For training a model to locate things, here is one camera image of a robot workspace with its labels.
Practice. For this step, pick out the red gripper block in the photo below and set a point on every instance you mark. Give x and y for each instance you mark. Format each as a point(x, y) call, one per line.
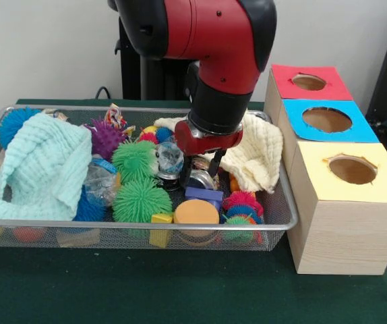
point(207, 145)

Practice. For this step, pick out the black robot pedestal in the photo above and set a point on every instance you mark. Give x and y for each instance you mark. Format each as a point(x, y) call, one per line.
point(133, 77)

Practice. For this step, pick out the purple wooden block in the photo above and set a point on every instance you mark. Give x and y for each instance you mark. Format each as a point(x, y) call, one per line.
point(200, 194)

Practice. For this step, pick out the yellow wooden block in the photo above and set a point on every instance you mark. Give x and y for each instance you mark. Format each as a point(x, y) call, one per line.
point(161, 219)

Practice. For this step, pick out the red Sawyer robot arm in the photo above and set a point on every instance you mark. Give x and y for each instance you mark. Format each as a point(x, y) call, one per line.
point(213, 33)

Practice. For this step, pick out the shiny crinkly plastic packet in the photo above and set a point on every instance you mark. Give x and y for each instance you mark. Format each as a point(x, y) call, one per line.
point(200, 179)

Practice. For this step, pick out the blue spiky ball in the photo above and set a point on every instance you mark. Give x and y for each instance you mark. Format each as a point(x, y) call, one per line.
point(9, 126)

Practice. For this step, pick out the wooden box with three holes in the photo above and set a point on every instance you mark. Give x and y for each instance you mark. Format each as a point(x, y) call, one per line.
point(348, 243)

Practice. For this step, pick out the green spiky ball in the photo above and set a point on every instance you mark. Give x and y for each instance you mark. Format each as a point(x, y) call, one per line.
point(141, 202)
point(133, 162)

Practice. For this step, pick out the shallow mesh bin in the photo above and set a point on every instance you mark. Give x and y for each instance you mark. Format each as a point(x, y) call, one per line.
point(79, 236)

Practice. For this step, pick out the purple spiky ball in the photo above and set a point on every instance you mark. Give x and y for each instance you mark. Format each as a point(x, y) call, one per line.
point(107, 138)

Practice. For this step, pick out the multicolour spiky caterpillar toy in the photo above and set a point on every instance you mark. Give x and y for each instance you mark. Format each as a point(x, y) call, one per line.
point(242, 202)

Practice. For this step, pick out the cream waffle cloth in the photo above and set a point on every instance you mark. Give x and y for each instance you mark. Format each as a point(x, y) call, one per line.
point(257, 152)

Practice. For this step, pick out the mint green cloth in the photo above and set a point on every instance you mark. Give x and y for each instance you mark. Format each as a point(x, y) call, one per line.
point(38, 162)

